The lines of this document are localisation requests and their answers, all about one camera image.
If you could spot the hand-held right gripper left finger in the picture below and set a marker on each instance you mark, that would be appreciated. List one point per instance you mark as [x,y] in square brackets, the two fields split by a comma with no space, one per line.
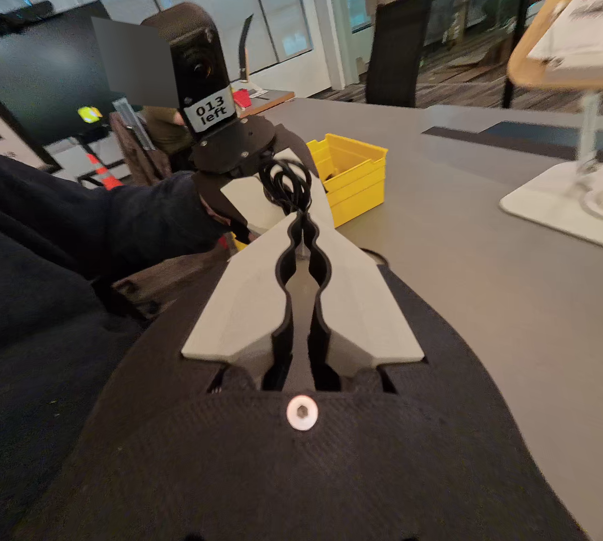
[235,310]

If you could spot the brown jacket on chair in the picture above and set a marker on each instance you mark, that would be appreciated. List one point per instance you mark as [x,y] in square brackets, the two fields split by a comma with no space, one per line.
[136,150]

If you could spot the yellow plastic bin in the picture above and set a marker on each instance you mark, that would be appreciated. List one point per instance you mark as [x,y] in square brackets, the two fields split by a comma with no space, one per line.
[358,183]

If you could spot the large black screen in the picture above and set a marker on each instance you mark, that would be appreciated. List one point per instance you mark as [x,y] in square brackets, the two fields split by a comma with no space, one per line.
[47,79]

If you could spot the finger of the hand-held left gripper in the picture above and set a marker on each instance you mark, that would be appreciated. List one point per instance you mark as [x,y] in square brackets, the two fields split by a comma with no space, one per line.
[249,202]
[320,202]

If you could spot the wooden work table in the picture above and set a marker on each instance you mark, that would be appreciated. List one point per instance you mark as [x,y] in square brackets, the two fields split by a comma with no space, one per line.
[268,98]

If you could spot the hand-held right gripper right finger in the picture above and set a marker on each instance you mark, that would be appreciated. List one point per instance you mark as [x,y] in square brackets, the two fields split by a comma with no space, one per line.
[367,310]

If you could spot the orange grey striped traffic cone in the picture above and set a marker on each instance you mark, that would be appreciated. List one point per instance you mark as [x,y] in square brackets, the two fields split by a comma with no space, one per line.
[106,173]

